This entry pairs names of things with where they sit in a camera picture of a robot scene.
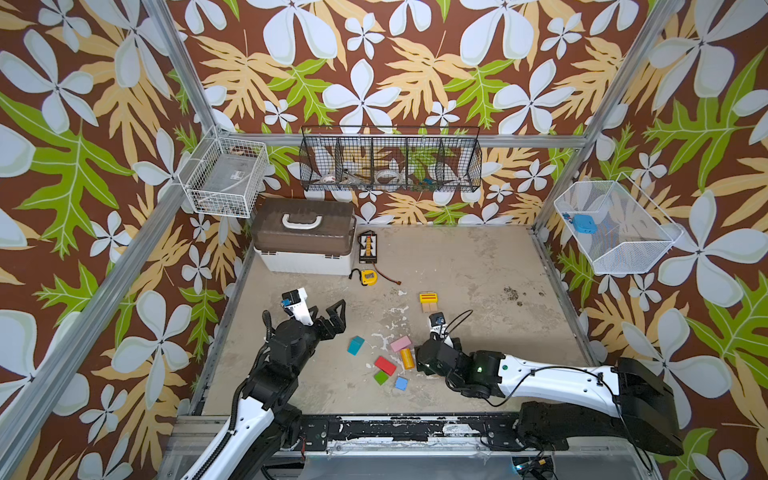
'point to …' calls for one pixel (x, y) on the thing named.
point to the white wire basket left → (224, 175)
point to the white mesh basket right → (632, 231)
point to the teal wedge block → (355, 344)
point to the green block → (381, 377)
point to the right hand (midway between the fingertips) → (422, 350)
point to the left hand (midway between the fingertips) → (330, 302)
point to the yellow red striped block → (428, 298)
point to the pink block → (401, 343)
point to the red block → (385, 365)
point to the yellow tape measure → (369, 277)
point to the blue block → (401, 383)
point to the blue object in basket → (585, 223)
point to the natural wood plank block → (426, 307)
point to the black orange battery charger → (368, 248)
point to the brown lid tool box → (309, 236)
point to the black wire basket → (391, 158)
